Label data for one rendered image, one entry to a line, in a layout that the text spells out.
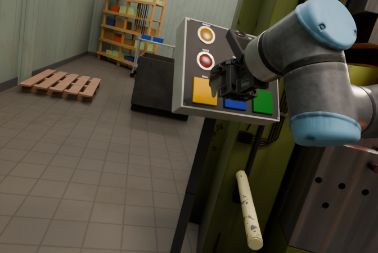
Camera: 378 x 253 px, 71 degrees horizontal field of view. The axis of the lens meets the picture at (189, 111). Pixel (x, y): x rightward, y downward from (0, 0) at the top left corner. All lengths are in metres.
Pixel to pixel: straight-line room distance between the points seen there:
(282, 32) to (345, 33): 0.08
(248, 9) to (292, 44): 1.18
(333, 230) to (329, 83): 0.89
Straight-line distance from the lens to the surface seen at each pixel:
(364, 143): 1.19
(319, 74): 0.41
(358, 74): 1.66
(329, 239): 1.26
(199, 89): 0.75
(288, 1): 1.19
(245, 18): 1.60
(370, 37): 1.13
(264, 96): 0.87
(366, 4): 1.13
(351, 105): 0.43
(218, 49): 0.84
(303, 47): 0.43
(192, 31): 0.82
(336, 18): 0.45
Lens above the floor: 1.12
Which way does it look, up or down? 14 degrees down
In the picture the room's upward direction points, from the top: 14 degrees clockwise
